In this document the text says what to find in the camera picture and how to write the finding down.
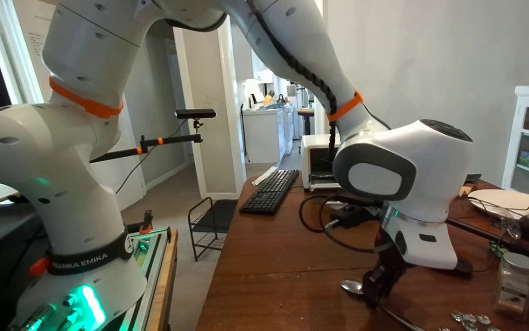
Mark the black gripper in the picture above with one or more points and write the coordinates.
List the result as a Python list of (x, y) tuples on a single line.
[(385, 274)]

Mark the silver spoon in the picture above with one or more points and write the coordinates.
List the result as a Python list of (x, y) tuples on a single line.
[(355, 287)]

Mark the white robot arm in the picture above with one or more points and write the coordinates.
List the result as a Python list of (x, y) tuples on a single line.
[(49, 149)]

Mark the glass spice jar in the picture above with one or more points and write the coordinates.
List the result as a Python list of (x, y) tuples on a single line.
[(513, 289)]

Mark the white plate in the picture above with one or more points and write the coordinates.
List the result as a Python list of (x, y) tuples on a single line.
[(502, 202)]

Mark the black computer keyboard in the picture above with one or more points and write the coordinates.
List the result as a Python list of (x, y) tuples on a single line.
[(271, 191)]

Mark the black folding chair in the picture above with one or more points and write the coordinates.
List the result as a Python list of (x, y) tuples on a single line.
[(208, 219)]

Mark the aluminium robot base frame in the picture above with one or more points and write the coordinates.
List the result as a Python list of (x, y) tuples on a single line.
[(148, 269)]

